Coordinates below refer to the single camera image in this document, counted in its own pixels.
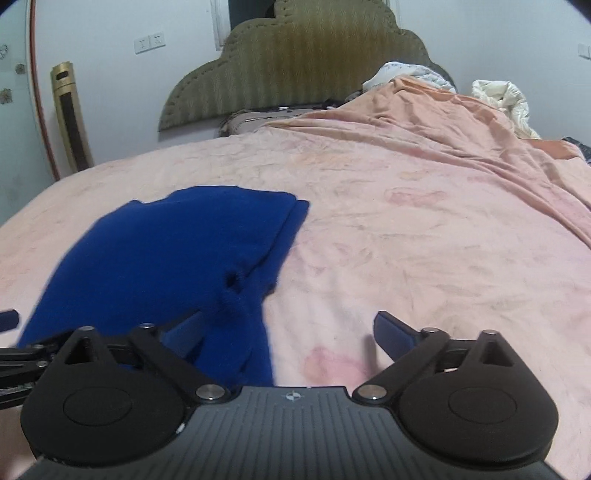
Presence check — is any dark clothing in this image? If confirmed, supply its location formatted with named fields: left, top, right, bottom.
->
left=323, top=90, right=365, bottom=109

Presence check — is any gold tower fan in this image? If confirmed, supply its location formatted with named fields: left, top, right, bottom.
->
left=50, top=61, right=96, bottom=174

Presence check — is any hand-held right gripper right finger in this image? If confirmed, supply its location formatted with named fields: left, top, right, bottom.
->
left=353, top=310, right=522, bottom=406

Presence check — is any pink bed sheet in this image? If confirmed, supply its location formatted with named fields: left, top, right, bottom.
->
left=0, top=115, right=591, bottom=480

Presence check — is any glass door wardrobe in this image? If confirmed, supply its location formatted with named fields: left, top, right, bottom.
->
left=0, top=0, right=62, bottom=227

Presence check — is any peach blanket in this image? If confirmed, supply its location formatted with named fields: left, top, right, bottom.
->
left=268, top=76, right=591, bottom=250

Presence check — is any dark patterned cloth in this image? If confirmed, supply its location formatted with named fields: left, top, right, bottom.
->
left=561, top=135, right=591, bottom=163

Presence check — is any blue beaded sweater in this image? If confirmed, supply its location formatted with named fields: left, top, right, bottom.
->
left=16, top=185, right=310, bottom=388

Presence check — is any olive padded headboard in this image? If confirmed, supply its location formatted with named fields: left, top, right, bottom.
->
left=158, top=0, right=458, bottom=133

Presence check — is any white window frame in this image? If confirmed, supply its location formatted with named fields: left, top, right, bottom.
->
left=210, top=0, right=237, bottom=51

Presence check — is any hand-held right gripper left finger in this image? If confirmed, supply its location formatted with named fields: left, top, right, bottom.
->
left=58, top=311, right=232, bottom=408

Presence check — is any cream quilt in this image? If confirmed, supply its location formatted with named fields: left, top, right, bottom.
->
left=471, top=79, right=541, bottom=139

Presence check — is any white quilt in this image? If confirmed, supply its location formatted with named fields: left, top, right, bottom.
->
left=362, top=61, right=455, bottom=93

